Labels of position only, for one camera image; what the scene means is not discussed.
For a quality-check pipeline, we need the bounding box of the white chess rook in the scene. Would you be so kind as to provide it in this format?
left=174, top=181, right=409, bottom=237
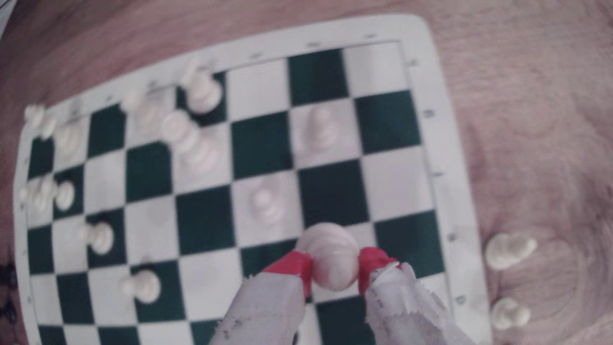
left=120, top=88, right=166, bottom=135

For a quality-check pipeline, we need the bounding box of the white chess pawn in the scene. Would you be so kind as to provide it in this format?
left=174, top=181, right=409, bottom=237
left=294, top=222, right=361, bottom=292
left=304, top=105, right=341, bottom=151
left=491, top=296, right=532, bottom=331
left=250, top=184, right=288, bottom=226
left=120, top=268, right=163, bottom=305
left=18, top=177, right=49, bottom=214
left=79, top=220, right=116, bottom=256
left=45, top=177, right=77, bottom=212

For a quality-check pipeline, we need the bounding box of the white chess king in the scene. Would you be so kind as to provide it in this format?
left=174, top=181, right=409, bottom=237
left=23, top=103, right=82, bottom=159

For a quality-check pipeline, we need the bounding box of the white chess knight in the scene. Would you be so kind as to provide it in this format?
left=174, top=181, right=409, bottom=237
left=181, top=57, right=225, bottom=116

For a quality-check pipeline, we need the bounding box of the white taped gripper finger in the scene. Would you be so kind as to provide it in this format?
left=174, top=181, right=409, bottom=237
left=357, top=247, right=477, bottom=345
left=210, top=250, right=314, bottom=345

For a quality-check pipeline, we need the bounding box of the white chess queen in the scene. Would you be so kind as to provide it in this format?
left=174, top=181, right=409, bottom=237
left=160, top=109, right=223, bottom=175

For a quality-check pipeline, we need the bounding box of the white chess bishop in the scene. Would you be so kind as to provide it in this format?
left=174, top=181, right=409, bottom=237
left=485, top=232, right=538, bottom=271

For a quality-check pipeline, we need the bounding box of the green and white chess mat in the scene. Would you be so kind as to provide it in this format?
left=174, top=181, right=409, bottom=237
left=12, top=13, right=494, bottom=345

